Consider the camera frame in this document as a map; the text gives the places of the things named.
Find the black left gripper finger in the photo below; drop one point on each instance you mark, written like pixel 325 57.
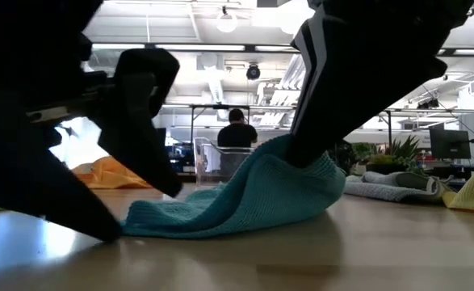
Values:
pixel 139 121
pixel 18 169

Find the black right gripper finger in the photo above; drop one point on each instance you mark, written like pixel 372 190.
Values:
pixel 349 93
pixel 307 48

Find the grey microfiber towel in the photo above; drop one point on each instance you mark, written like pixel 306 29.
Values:
pixel 386 188

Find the teal microfiber towel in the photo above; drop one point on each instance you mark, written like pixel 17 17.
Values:
pixel 240 194

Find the orange microfiber towel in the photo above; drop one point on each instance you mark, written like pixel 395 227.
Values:
pixel 107 174

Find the black round ceiling fixture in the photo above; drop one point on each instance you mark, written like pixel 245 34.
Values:
pixel 253 72

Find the clear plastic bin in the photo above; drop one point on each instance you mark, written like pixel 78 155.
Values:
pixel 204 161

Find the black ceiling track spotlight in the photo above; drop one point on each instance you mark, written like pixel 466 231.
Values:
pixel 428 104

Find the potted succulent plant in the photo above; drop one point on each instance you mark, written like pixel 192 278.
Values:
pixel 402 153

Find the person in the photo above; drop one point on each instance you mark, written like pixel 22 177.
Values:
pixel 236 135

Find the black computer monitor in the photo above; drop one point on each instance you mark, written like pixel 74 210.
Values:
pixel 448 143

